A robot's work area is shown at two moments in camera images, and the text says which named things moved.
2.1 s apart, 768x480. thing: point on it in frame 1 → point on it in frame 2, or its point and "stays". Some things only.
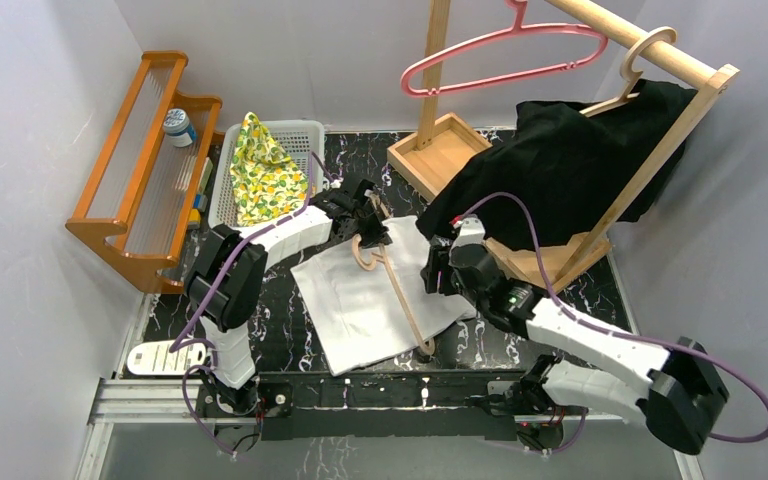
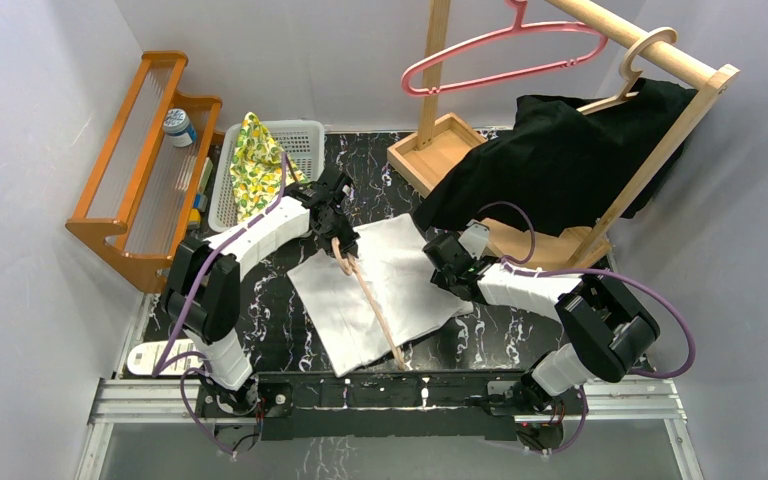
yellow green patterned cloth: (266, 183) stays
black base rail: (474, 404) stays
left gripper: (369, 216) → (339, 234)
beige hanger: (380, 257) → (348, 266)
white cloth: (359, 317) stays
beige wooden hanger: (626, 69) stays
